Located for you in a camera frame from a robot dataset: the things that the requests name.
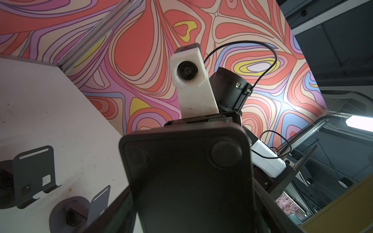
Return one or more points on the dark grey phone stand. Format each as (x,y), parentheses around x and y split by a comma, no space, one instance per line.
(29,173)

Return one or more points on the black rectangular phone holder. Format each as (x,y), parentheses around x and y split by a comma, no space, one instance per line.
(193,178)

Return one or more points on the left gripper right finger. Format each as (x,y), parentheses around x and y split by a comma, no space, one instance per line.
(269,218)

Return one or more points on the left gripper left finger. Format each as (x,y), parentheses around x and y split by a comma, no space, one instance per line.
(119,217)

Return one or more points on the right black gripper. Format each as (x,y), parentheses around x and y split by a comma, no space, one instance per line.
(228,117)

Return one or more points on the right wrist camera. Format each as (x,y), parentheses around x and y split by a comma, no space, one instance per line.
(190,77)

